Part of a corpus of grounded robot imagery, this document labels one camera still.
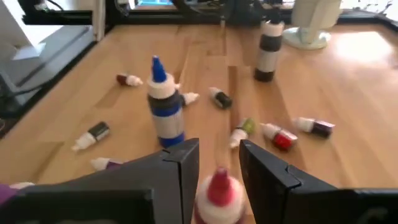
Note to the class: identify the small dark red dropper bottle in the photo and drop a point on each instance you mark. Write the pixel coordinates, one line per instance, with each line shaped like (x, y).
(130, 81)

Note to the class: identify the small purple dropper bottle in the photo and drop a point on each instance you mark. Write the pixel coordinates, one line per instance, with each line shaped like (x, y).
(101, 163)
(320, 128)
(6, 193)

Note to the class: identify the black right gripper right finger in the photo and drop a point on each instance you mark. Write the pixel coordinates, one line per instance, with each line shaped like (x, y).
(295, 202)

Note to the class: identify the tall black-capped food coloring bottle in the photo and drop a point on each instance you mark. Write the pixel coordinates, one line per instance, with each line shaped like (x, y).
(268, 59)

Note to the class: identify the tall blue-capped food coloring bottle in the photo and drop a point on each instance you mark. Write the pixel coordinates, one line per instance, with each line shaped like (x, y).
(166, 124)

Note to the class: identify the tall red-capped food coloring bottle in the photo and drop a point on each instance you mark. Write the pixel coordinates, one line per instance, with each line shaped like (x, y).
(219, 193)

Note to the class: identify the small green dropper bottle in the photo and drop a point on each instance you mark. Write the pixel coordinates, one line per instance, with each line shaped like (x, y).
(241, 133)

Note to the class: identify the small black dropper bottle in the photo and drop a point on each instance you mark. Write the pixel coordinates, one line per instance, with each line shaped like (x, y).
(190, 98)
(222, 99)

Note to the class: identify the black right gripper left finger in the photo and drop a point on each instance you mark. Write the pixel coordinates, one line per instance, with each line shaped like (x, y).
(140, 186)

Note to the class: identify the grey desk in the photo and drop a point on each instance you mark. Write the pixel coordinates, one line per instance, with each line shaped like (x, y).
(62, 46)

